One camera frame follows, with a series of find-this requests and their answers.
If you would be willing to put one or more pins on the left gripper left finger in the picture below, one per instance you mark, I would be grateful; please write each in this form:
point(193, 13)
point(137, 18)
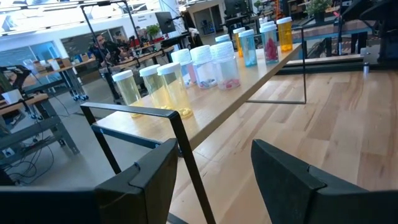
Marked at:
point(146, 193)

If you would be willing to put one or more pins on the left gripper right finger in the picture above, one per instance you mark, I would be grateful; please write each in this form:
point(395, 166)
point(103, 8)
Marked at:
point(289, 193)

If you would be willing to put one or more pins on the pale yellow pill bottle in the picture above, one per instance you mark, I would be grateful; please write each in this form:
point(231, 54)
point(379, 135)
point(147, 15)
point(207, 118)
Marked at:
point(175, 90)
point(127, 90)
point(154, 87)

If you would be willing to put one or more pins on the clear pill bottle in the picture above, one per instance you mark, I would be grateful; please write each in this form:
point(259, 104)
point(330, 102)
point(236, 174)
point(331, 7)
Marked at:
point(203, 68)
point(184, 62)
point(227, 68)

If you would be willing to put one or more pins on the blue bottle with red pills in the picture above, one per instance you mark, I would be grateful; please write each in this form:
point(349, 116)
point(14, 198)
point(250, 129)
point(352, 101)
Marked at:
point(270, 46)

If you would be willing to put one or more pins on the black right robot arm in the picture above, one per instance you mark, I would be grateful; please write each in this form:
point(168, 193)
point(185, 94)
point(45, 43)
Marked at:
point(388, 31)

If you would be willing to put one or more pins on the wooden workbench metal legs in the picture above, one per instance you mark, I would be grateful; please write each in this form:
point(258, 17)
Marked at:
point(46, 130)

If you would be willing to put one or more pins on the small grey cylinder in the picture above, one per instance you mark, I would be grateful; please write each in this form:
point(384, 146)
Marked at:
point(366, 67)

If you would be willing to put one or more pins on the person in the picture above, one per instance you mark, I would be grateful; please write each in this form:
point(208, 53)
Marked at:
point(101, 51)

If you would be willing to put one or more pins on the long wooden table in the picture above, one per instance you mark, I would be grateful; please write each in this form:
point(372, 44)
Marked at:
point(62, 70)

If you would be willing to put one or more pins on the background potted plant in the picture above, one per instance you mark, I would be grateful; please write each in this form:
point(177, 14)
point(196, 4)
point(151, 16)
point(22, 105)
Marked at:
point(153, 30)
point(317, 7)

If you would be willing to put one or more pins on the black computer monitor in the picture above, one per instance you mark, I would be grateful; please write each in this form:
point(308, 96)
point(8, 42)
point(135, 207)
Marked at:
point(165, 22)

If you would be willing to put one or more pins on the wooden shelf black metal frame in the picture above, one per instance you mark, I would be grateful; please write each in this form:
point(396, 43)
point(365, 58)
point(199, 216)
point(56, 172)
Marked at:
point(217, 102)

